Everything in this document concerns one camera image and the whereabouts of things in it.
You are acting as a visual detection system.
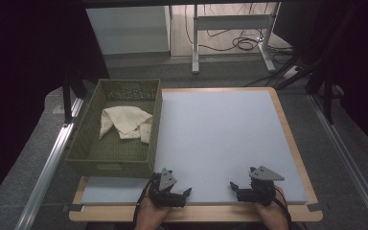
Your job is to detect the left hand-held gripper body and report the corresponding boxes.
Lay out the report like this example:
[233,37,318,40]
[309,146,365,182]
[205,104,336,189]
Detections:
[148,168,187,209]

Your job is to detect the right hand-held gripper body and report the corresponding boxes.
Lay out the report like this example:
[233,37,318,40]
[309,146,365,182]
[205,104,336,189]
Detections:
[236,165,286,207]

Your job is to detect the green plastic basket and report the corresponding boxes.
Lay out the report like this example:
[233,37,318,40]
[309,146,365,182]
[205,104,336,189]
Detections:
[64,78,164,179]

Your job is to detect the cream cloth with blue outlines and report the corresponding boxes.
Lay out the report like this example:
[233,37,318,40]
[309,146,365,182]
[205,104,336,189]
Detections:
[99,105,153,145]

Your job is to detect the person's left hand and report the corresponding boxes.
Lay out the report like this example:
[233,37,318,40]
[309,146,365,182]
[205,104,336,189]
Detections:
[133,195,173,230]

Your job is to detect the person's right hand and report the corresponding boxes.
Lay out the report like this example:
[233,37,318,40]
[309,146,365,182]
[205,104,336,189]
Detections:
[254,195,290,230]

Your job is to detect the pale grey table mat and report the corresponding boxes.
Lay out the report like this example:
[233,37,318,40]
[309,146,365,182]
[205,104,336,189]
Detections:
[80,89,309,205]

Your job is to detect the black metal stand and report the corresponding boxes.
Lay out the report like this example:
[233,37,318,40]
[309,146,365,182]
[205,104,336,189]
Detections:
[273,56,337,127]
[61,74,89,125]

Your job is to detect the white power strip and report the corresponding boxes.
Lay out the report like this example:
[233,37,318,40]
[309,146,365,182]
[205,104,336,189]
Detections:
[282,64,303,81]

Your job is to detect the white cabinet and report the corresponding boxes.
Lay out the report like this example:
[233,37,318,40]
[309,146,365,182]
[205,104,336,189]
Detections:
[85,5,173,60]

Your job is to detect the black curtain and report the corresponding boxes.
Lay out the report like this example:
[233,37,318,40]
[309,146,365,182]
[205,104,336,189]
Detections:
[0,0,110,213]
[272,0,368,158]

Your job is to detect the black and red gripper cable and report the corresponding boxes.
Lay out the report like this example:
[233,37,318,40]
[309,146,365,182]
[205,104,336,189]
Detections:
[272,186,293,230]

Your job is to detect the dark corner bracket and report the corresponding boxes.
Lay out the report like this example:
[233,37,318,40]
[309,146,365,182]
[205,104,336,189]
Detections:
[306,202,324,213]
[61,202,86,214]

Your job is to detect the aluminium floor rail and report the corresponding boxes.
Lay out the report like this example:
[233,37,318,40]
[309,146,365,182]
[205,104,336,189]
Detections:
[13,97,84,230]
[308,93,368,230]

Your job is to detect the black floor cables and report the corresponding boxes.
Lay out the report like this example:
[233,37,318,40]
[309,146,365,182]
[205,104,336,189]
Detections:
[184,3,296,66]

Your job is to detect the white metal desk frame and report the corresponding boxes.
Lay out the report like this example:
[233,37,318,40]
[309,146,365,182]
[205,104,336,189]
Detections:
[191,2,283,76]

